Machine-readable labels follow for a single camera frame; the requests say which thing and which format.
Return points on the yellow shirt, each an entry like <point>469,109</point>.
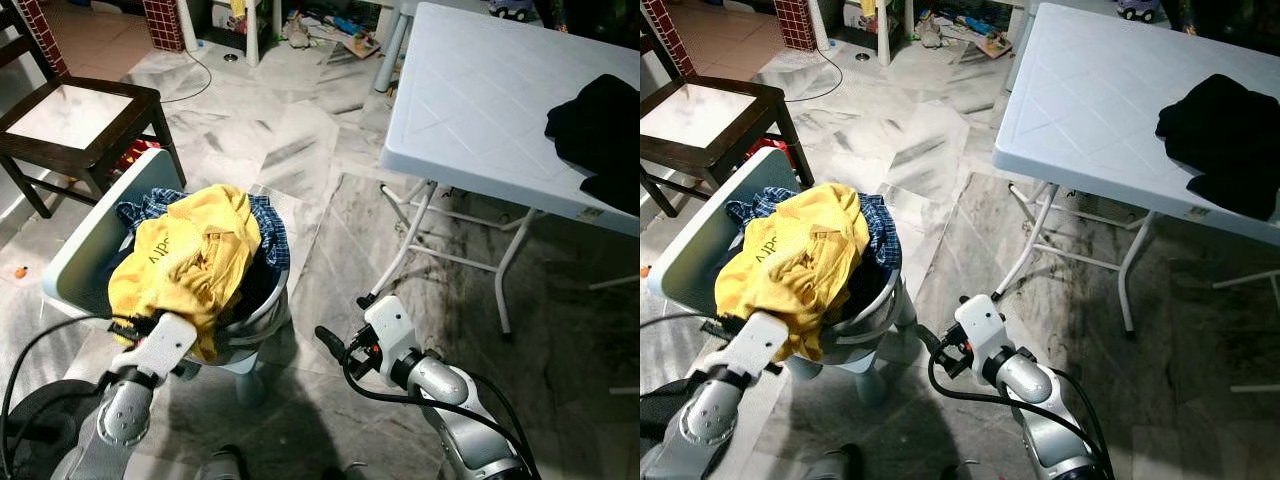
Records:
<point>190,260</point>
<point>800,260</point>

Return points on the black garment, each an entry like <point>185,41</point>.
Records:
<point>1220,140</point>
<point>600,140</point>

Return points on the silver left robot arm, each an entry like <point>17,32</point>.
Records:
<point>125,415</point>
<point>715,415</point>

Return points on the grey white laundry basket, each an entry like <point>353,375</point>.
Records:
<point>700,230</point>
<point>90,235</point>

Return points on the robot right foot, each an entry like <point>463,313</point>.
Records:
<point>355,470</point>
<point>960,472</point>

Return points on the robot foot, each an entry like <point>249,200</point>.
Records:
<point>830,468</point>
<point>222,465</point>
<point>960,472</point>
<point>355,470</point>

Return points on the blue plaid shirt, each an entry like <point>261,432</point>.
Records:
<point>885,235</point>
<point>270,235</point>

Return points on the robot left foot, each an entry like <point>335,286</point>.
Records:
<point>222,465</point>
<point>830,468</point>

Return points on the red plastic item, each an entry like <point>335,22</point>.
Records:
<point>765,148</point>
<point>130,155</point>

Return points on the dark wooden chair white seat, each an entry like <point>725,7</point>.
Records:
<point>695,115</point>
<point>70,115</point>

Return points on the red brick pillar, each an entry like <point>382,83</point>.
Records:
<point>795,25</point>
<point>162,25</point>
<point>40,35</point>
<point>665,35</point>

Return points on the colourful toy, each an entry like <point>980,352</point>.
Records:
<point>975,35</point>
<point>345,35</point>

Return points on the small toy car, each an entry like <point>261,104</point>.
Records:
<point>510,8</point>
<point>1140,8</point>

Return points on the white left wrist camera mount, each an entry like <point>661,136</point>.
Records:
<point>160,345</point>
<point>750,345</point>

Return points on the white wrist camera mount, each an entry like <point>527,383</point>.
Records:
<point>160,345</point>
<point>390,330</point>
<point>750,345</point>
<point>982,330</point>

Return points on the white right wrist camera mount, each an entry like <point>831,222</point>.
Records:
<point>390,330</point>
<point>982,330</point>

